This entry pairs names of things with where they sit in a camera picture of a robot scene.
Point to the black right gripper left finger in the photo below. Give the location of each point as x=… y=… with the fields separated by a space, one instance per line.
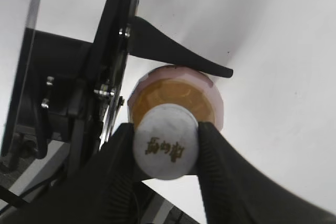
x=103 y=191

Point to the white bottle cap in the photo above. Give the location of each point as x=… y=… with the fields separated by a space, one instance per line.
x=165 y=144

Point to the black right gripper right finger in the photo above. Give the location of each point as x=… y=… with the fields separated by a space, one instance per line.
x=234 y=191

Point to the pink peach tea bottle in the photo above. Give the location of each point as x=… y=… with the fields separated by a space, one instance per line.
x=178 y=85

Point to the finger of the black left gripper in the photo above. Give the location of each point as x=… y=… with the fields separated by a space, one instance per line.
x=149 y=43

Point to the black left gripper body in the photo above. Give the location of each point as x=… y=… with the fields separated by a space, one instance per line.
x=59 y=88

